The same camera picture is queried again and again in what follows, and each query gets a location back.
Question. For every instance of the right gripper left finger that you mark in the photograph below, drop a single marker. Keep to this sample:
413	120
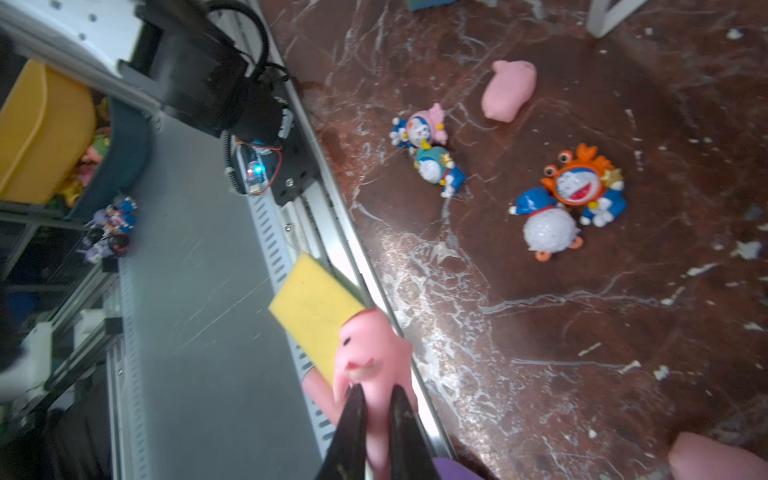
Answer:
346	457

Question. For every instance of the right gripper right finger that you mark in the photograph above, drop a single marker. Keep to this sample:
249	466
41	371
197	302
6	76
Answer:
409	457

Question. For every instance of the pink pig toy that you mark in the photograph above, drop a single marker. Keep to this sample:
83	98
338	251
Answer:
694	456
373	355
511	87

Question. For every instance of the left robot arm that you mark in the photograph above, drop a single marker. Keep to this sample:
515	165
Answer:
205	63

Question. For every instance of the white two-tier shelf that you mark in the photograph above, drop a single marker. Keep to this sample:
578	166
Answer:
603	16

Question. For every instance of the yellow sponge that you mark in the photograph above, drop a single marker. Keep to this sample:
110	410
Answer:
312	306

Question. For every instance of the white sheep Doraemon figure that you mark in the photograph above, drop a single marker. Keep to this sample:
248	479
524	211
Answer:
549	228

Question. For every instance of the teal Doraemon figure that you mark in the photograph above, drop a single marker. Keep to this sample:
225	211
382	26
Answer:
437	166

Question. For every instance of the green circuit board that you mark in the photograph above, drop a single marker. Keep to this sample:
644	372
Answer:
258	166

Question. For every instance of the pink hooded Doraemon figure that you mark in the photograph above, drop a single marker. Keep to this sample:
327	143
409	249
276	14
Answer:
421	131

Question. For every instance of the yellow storage bin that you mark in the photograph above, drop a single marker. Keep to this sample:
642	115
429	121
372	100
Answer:
47	122

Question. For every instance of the green sponge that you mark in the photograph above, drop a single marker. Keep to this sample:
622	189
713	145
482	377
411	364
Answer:
417	5

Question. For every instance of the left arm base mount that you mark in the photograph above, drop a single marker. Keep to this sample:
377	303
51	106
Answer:
298	168

